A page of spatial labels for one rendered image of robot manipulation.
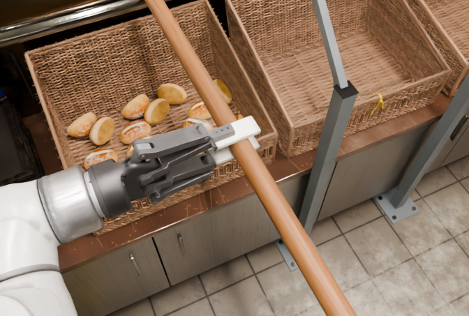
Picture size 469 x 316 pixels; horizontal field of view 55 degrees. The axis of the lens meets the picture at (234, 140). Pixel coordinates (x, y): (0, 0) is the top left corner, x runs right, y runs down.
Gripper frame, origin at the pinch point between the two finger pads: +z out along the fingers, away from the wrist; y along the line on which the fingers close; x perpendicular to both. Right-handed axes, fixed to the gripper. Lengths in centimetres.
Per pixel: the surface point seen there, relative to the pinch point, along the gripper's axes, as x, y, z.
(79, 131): -59, 55, -23
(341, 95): -15.8, 23.2, 34.3
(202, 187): -26, 57, 3
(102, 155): -46, 54, -19
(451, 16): -55, 59, 119
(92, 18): -38.3, 2.5, -11.0
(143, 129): -51, 55, -6
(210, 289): -18, 119, -1
